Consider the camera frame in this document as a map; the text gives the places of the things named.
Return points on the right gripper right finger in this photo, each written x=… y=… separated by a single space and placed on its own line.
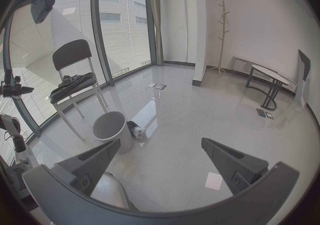
x=232 y=166

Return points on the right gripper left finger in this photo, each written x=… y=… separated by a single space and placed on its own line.
x=95 y=166

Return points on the black plastic bag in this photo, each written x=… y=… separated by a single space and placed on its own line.
x=72 y=82

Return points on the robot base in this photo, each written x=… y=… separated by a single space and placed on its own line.
x=110 y=189

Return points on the white trash bin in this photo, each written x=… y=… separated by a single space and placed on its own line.
x=125 y=133

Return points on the crumpled black plastic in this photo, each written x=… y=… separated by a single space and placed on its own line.
x=131 y=126

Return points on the white printed wrapper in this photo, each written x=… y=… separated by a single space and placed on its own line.
x=139 y=133

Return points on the oval white-topped table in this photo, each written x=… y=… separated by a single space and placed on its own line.
x=265 y=70

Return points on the dark grey white-legged chair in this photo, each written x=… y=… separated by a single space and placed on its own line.
x=72 y=52

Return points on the wooden coat rack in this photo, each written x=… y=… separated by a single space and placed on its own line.
x=223 y=33

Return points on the window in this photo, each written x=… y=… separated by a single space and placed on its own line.
x=96 y=18

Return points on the beige curtain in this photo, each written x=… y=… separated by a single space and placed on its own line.
x=155 y=6

